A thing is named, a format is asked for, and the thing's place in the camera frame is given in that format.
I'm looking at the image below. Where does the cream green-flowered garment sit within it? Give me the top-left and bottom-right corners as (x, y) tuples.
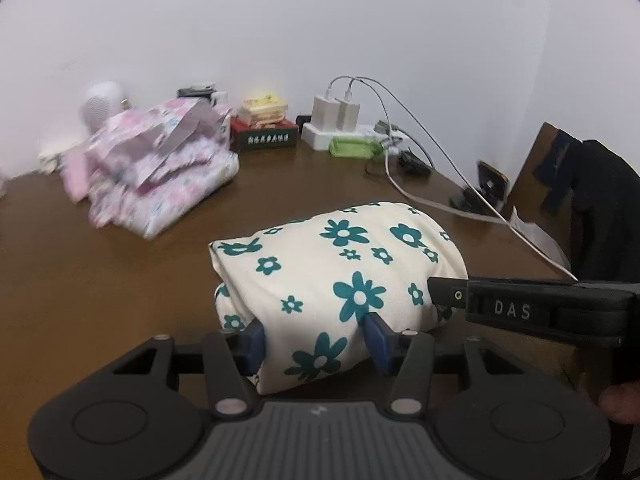
(209, 202), (468, 394)

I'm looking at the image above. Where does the person's right hand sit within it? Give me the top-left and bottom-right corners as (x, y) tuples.
(587, 374), (640, 426)

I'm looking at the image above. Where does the phone on black stand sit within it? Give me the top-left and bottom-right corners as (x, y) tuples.
(449, 160), (509, 216)

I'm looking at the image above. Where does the black office chair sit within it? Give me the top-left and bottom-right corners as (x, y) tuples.
(534, 130), (639, 283)

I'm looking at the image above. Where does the purple floral folded garment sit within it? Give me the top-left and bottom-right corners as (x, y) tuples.
(86, 98), (240, 240)

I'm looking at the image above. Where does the green translucent case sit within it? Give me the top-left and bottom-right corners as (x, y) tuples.
(329, 136), (384, 159)

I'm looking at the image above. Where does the dark gift box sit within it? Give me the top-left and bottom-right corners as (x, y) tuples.
(230, 117), (299, 152)

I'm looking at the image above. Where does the white power strip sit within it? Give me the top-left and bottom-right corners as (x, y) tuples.
(302, 122), (387, 152)

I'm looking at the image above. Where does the pink folded garment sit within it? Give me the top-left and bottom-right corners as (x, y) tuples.
(60, 148), (94, 204)

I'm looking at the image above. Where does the white charger adapter right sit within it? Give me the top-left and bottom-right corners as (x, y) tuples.
(336, 98), (360, 133)

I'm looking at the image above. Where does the white charger adapter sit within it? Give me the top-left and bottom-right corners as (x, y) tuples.
(310, 96), (340, 132)
(336, 98), (360, 133)

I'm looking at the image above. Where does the yellow snack box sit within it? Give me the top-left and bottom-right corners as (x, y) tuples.
(236, 94), (288, 128)

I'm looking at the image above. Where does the white charger adapter left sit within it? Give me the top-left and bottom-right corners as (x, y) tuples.
(310, 96), (340, 132)

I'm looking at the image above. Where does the white knit plush toy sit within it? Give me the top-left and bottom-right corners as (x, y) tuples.
(80, 81), (129, 131)

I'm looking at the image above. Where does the black plug cable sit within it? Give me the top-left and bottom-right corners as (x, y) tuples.
(364, 131), (434, 179)

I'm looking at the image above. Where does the white charging cable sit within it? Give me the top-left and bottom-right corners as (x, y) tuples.
(324, 75), (582, 282)

